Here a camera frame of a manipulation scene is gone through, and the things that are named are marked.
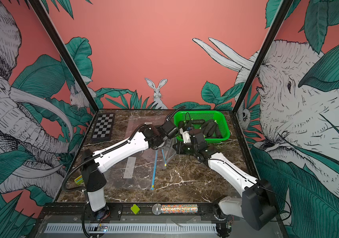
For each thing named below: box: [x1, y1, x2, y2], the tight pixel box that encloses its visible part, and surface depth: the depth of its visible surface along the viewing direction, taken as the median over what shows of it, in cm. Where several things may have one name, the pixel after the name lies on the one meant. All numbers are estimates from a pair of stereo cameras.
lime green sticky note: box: [130, 203, 141, 215], surface depth 76 cm
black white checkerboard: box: [90, 112, 115, 141], surface depth 107 cm
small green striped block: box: [73, 174, 84, 185], surface depth 83 cm
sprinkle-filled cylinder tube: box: [152, 203, 199, 216], surface depth 74 cm
